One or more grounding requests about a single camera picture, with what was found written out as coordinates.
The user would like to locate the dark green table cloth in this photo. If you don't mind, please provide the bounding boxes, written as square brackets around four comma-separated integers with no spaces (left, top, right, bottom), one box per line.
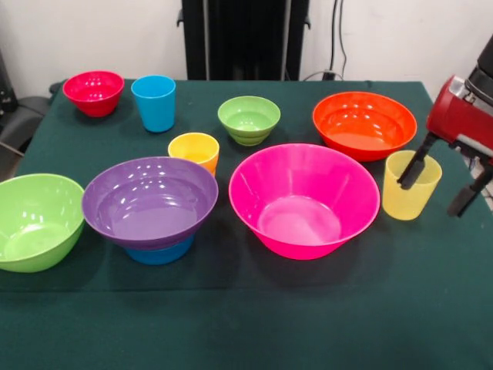
[0,79,493,370]

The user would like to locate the pale yellow translucent cup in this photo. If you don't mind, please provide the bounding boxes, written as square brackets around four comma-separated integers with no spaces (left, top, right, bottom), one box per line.
[381,150,443,221]

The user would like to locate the small pink-red bowl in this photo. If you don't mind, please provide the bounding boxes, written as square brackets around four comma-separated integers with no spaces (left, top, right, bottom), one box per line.
[62,69,126,118]

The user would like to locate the blue cup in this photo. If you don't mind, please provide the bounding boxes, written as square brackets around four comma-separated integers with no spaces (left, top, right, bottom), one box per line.
[130,75,177,133]

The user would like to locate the blue bowl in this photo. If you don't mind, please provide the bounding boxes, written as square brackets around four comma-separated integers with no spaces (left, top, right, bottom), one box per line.
[123,234,196,266]

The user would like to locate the large green bowl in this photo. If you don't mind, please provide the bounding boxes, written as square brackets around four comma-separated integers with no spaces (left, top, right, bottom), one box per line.
[0,173,86,274]

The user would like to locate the black grey floor stand base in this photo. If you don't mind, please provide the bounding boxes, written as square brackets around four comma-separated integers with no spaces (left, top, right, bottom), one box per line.
[0,80,62,155]

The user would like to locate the orange bowl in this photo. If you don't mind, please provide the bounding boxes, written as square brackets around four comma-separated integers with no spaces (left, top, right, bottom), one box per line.
[312,91,418,163]

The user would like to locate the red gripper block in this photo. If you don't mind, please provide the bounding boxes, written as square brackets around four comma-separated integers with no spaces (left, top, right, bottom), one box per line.
[396,75,493,217]

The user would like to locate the orange-yellow cup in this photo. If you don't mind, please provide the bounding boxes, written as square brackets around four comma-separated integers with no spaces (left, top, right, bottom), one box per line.
[167,133,220,177]

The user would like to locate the large pink bowl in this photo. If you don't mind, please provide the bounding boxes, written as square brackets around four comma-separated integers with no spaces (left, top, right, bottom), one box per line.
[228,143,381,261]

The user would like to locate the purple bowl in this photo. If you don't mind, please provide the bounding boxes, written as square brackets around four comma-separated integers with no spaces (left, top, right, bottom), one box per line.
[81,156,220,251]

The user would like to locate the small green bowl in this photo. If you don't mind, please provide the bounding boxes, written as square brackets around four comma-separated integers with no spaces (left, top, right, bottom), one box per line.
[217,96,281,146]

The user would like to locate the black wall cable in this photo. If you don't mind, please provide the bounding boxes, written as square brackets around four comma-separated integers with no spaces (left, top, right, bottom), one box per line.
[329,0,350,80]

